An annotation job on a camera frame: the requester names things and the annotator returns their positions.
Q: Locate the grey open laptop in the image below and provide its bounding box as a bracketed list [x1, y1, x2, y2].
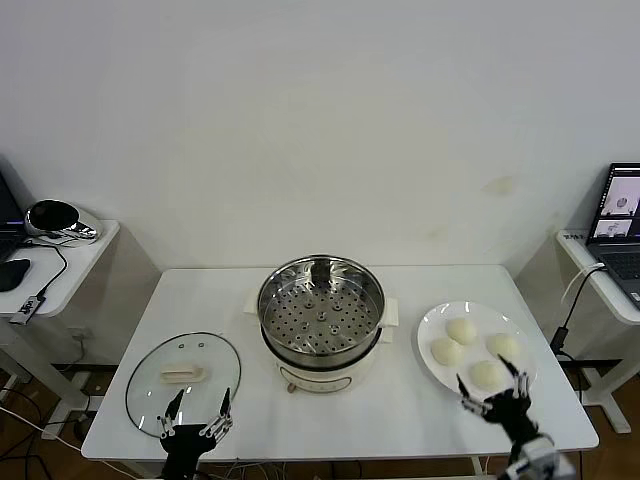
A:
[585, 161, 640, 310]

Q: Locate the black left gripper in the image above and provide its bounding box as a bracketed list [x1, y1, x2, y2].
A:
[156, 387, 236, 480]

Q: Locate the white side table with headset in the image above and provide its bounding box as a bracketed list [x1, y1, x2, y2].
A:
[0, 218, 161, 441]

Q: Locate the grey usb hub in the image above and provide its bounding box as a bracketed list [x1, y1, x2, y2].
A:
[10, 294, 44, 326]

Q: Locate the steel perforated steamer basket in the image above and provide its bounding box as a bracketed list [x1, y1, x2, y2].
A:
[257, 254, 387, 365]

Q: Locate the white round plate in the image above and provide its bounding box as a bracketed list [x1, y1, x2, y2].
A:
[417, 300, 540, 404]

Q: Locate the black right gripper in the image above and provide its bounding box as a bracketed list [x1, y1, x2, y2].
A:
[455, 353, 540, 447]

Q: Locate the black cable with adapter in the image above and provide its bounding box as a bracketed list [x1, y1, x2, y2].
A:
[549, 267, 609, 361]

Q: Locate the black computer mouse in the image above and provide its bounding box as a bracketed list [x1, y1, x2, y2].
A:
[0, 258, 32, 293]

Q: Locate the white steamed baozi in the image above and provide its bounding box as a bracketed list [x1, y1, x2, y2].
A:
[430, 337, 466, 368]
[445, 317, 478, 346]
[485, 333, 523, 360]
[468, 360, 505, 390]

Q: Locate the steel steamer pot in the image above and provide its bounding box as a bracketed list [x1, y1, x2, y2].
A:
[243, 292, 401, 396]

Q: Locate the round glass pot lid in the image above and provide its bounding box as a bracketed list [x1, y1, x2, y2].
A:
[124, 331, 243, 440]

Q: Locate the chrome headset with black visor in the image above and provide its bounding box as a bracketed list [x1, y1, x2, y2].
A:
[23, 198, 104, 249]

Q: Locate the white side table with label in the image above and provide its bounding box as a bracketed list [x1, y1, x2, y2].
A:
[514, 228, 640, 434]

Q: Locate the thin black hub cable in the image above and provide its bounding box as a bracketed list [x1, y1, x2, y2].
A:
[22, 238, 69, 300]

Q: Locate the white laptop cable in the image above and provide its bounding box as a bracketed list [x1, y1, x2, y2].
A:
[562, 262, 606, 306]

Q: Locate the dark monitor screen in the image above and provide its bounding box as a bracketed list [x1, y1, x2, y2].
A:
[0, 169, 31, 264]

